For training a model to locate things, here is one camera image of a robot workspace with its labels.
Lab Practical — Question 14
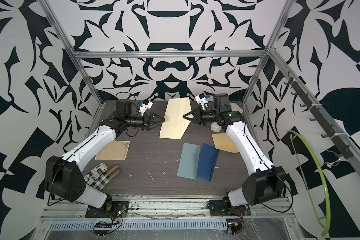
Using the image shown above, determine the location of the pale yellow envelope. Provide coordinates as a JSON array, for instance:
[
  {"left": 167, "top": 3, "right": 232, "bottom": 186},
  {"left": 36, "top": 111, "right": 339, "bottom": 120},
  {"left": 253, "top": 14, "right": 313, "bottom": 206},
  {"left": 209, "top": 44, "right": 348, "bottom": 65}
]
[{"left": 160, "top": 98, "right": 191, "bottom": 140}]

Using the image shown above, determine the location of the tan yellow envelope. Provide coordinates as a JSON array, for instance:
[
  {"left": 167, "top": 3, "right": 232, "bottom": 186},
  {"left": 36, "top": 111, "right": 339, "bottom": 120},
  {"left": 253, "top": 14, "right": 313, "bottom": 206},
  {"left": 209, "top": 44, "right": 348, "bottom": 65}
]
[{"left": 212, "top": 133, "right": 239, "bottom": 153}]

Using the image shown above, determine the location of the cream letter paper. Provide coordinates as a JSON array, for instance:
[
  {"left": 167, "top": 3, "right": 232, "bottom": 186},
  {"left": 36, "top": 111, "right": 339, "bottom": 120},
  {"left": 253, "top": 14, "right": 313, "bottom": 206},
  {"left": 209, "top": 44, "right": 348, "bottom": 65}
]
[{"left": 95, "top": 141, "right": 130, "bottom": 161}]

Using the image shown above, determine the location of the light blue envelope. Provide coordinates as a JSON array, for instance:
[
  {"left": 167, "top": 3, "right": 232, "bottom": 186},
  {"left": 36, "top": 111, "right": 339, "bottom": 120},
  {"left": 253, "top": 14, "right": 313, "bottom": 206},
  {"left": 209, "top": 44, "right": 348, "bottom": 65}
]
[{"left": 177, "top": 143, "right": 201, "bottom": 180}]

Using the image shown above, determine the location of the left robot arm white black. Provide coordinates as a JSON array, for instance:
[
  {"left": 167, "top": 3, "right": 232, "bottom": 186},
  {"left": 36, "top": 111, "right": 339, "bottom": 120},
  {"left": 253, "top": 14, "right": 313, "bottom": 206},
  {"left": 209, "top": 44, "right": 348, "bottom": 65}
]
[{"left": 45, "top": 100, "right": 166, "bottom": 212}]

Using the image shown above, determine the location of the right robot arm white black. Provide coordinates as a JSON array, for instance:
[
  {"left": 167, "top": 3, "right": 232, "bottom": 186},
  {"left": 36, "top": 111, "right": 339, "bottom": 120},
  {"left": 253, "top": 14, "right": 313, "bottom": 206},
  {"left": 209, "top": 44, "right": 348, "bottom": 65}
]
[{"left": 183, "top": 94, "right": 286, "bottom": 207}]

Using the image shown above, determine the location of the dark blue envelope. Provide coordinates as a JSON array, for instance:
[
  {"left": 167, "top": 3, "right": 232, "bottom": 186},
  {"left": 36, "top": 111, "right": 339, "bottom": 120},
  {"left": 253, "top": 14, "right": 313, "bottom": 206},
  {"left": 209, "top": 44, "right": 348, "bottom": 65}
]
[{"left": 197, "top": 144, "right": 220, "bottom": 182}]

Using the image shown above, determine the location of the white teddy bear pink shirt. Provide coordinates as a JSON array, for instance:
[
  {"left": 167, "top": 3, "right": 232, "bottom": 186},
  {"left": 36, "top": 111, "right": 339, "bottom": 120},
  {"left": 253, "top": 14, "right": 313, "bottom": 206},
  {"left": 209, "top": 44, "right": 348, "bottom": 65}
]
[{"left": 211, "top": 102, "right": 244, "bottom": 133}]

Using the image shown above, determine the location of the plaid checkered tube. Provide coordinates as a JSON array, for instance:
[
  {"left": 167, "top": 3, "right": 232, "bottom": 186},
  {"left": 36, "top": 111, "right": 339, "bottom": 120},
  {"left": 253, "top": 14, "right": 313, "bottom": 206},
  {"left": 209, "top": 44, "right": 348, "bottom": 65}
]
[{"left": 93, "top": 165, "right": 121, "bottom": 191}]

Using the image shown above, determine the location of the left black connector board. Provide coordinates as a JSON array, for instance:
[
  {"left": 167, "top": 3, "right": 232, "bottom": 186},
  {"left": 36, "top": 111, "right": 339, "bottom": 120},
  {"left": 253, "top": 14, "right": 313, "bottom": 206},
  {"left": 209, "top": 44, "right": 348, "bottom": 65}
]
[{"left": 93, "top": 221, "right": 122, "bottom": 237}]

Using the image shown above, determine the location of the black connector board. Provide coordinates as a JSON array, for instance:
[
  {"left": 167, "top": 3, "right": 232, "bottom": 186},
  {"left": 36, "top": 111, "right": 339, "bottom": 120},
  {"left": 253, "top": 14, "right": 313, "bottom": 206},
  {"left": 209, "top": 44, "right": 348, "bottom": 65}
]
[
  {"left": 93, "top": 221, "right": 122, "bottom": 237},
  {"left": 226, "top": 222, "right": 244, "bottom": 236}
]

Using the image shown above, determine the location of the right black connector board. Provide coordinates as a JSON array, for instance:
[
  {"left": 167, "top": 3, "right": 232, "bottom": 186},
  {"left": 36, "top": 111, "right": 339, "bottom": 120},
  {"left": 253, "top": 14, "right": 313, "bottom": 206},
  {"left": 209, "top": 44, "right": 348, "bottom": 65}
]
[{"left": 226, "top": 222, "right": 244, "bottom": 236}]

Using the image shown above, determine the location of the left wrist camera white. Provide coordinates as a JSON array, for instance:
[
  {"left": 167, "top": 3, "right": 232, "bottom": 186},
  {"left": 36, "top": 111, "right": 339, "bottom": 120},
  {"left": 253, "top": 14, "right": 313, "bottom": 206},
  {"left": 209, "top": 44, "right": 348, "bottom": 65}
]
[{"left": 139, "top": 100, "right": 153, "bottom": 116}]

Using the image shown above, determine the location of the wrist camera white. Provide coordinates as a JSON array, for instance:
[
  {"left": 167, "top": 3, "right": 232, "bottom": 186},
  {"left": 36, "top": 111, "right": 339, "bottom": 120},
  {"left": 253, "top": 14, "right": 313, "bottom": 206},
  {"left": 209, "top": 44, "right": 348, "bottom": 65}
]
[
  {"left": 139, "top": 100, "right": 153, "bottom": 116},
  {"left": 195, "top": 94, "right": 210, "bottom": 110}
]

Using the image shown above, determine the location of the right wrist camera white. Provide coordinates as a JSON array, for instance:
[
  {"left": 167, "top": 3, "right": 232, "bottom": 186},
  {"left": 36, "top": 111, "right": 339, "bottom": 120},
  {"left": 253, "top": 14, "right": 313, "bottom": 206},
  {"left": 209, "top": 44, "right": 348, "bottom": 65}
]
[{"left": 195, "top": 94, "right": 210, "bottom": 110}]

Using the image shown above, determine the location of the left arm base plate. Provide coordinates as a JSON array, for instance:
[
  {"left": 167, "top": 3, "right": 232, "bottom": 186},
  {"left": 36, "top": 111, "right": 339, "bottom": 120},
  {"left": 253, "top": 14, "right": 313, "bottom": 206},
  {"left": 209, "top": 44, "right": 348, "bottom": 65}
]
[{"left": 85, "top": 201, "right": 130, "bottom": 219}]

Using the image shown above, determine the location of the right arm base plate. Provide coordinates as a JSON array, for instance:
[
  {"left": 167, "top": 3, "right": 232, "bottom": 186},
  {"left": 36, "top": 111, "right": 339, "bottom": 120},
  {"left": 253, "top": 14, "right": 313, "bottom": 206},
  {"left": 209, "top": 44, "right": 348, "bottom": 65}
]
[{"left": 207, "top": 197, "right": 252, "bottom": 217}]

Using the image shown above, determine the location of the white cable duct strip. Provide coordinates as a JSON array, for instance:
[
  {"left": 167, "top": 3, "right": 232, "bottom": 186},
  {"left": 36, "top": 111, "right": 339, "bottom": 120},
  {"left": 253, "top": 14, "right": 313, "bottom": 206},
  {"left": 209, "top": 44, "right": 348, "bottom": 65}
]
[{"left": 49, "top": 219, "right": 228, "bottom": 231}]

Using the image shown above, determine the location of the black hook rack rail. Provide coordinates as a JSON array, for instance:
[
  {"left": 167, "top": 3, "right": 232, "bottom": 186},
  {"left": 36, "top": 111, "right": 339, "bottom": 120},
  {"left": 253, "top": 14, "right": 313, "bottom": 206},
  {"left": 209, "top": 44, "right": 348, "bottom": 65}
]
[{"left": 286, "top": 73, "right": 354, "bottom": 160}]

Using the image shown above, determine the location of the green hose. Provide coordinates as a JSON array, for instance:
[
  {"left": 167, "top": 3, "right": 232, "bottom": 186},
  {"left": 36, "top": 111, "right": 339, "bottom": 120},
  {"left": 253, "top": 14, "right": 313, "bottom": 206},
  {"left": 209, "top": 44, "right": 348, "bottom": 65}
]
[{"left": 287, "top": 130, "right": 331, "bottom": 237}]

